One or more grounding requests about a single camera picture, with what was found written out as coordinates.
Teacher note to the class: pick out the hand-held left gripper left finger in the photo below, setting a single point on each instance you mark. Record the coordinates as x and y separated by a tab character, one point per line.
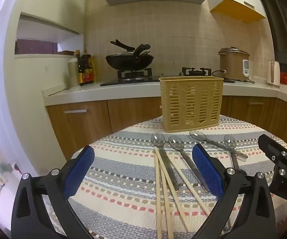
80	169

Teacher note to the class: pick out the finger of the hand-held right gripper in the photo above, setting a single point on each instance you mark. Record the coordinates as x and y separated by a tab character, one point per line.
270	145

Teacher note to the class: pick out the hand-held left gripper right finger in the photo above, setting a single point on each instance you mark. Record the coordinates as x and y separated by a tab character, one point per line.
207	169

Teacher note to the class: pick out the clear plastic spoon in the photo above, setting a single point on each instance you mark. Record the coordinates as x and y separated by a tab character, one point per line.
230	142
158	139
197	135
175	143

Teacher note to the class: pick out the tan plastic utensil basket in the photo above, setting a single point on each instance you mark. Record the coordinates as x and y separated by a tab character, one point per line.
190	104

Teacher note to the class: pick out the striped woven tablecloth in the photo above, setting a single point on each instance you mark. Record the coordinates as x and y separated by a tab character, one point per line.
123	179

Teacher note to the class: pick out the wooden base cabinet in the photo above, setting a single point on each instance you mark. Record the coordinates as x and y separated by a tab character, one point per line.
83	122

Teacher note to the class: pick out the red box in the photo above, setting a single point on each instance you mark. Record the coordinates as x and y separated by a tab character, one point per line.
284	78

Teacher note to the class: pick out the white electric kettle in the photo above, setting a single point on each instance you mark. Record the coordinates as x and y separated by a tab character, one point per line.
273	73

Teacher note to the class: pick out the thin metal utensil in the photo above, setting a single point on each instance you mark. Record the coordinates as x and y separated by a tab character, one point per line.
57	92

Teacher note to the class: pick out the brown rice cooker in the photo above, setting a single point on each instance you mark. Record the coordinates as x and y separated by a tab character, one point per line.
231	64

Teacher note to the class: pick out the white kitchen countertop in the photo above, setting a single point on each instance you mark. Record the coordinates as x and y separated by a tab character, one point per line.
133	92

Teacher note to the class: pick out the thin dark sauce bottle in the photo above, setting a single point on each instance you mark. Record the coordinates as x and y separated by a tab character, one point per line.
79	72

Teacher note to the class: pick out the white canister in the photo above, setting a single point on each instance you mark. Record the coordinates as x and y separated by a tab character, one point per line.
72	72

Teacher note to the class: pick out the large dark sauce bottle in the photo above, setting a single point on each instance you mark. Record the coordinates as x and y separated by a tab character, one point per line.
86	69

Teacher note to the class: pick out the sauce bottle with orange label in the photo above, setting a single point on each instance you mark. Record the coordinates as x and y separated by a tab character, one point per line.
93	69

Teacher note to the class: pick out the black gas stove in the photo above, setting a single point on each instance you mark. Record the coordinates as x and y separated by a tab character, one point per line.
143	78

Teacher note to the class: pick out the dark window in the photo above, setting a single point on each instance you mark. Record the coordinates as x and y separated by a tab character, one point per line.
282	17

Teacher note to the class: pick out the black wok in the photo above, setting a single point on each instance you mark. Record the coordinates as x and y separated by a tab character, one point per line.
123	63

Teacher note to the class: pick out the wicker basket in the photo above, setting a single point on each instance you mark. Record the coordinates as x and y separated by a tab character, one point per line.
66	53

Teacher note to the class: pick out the white and yellow wall cabinet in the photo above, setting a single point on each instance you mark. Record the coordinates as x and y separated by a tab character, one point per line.
238	2

